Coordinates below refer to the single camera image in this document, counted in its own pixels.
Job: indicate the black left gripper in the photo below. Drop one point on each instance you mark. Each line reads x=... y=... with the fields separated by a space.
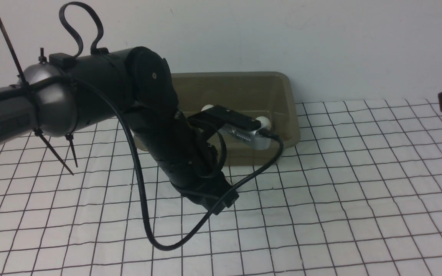
x=191 y=167

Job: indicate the printed white ping-pong ball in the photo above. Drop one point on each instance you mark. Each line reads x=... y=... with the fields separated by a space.
x=265 y=123

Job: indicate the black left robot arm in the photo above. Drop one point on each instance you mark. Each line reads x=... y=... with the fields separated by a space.
x=63 y=93

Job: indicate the olive green plastic bin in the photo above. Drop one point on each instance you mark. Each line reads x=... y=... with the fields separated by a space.
x=255 y=94

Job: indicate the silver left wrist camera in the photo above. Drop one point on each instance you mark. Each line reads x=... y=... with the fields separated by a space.
x=229 y=122

